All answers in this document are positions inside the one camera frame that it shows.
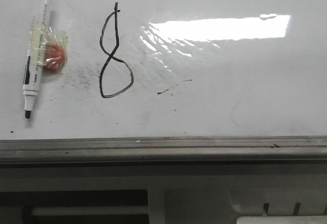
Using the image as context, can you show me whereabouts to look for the white black whiteboard marker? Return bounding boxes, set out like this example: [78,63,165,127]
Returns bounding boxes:
[23,0,52,119]

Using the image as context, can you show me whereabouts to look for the red round magnet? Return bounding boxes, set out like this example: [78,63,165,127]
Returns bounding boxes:
[43,43,66,71]

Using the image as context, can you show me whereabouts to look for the white whiteboard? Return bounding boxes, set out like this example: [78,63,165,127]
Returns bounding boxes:
[1,0,326,164]

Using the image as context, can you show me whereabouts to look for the clear adhesive tape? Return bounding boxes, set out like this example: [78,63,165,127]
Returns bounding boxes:
[28,19,68,72]

